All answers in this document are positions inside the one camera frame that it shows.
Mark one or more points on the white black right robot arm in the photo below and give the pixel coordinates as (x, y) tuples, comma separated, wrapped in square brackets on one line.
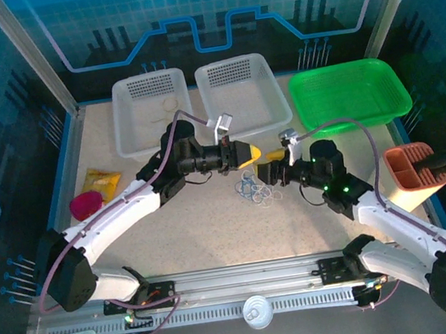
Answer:
[(401, 221)]

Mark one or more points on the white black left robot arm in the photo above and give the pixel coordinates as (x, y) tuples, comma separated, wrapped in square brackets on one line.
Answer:
[(121, 208)]

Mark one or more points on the white perforated plastic basket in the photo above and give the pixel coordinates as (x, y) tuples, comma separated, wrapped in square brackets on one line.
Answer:
[(247, 101), (137, 121)]

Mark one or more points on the green plastic basket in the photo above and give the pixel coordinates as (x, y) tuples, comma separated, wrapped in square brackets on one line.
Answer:
[(345, 91)]

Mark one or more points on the orange white utensil holder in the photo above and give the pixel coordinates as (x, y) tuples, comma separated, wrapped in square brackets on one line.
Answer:
[(397, 167)]

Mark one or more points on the yellow snack packet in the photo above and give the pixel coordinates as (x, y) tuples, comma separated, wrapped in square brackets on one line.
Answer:
[(102, 181)]

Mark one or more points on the pink bowl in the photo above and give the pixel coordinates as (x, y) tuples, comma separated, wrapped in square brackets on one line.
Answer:
[(86, 206)]

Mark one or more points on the silver tin can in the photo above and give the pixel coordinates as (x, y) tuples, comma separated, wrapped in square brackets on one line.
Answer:
[(258, 312)]

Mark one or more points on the aluminium mounting rail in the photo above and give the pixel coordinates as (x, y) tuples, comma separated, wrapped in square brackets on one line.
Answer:
[(242, 274)]

